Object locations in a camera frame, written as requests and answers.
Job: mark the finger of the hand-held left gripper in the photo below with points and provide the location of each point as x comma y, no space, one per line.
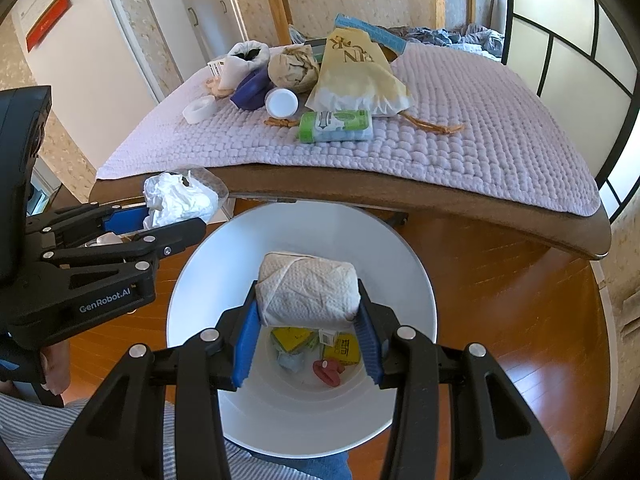
125,220
175,237

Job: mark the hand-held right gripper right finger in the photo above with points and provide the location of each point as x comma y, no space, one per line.
370,350

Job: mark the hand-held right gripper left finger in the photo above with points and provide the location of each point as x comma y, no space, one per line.
245,345

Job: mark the yellow packet with dark print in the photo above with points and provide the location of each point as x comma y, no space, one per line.
347,351

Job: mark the white plastic bag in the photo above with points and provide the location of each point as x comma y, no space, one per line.
180,200

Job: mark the white medicine box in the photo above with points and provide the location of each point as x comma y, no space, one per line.
327,337

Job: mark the plain yellow packet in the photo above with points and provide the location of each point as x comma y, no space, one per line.
290,338

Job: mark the pink cloth piece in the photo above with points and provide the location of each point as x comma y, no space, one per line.
327,372

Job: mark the light blue wrapper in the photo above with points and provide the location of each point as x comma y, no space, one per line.
291,361

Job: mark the white paper towel wad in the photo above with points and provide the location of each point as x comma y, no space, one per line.
310,290

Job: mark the white plastic bin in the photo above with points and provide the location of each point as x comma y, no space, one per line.
310,230

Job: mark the person's left hand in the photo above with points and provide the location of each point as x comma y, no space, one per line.
57,367

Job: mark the blue jeans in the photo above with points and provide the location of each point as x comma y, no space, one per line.
325,470

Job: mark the white tape roll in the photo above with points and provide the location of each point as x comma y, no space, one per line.
200,109

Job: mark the striped shirt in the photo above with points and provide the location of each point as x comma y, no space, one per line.
30,435

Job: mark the peach crumpled wrapper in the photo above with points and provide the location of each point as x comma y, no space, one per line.
220,87

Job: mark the purple cloth piece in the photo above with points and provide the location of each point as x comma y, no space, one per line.
252,90

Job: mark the white round jar lid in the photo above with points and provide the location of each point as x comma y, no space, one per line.
281,102

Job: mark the small white barcode tag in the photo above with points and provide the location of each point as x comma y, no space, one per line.
217,66

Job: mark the white bag with dark contents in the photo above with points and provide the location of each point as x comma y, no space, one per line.
245,60

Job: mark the green and white tissue pack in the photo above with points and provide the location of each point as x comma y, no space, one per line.
335,126

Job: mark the crumpled brown paper ball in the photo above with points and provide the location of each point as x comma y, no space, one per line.
292,66

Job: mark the white wardrobe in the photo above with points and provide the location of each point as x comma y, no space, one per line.
200,10

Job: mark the purple quilted mat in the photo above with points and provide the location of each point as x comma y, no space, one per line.
475,150

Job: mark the grey flat box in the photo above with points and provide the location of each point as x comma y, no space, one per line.
315,48

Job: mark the yellow paper bag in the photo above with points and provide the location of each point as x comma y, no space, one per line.
355,75

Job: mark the long blue carton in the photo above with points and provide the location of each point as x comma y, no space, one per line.
375,32

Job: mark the blue bedding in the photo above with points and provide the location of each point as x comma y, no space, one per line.
460,40

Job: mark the black framed sliding screen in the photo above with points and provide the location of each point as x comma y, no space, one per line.
565,35

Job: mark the red and white wall poster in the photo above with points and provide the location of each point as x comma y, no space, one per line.
47,22

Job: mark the wooden bunk bed frame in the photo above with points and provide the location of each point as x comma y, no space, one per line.
272,5

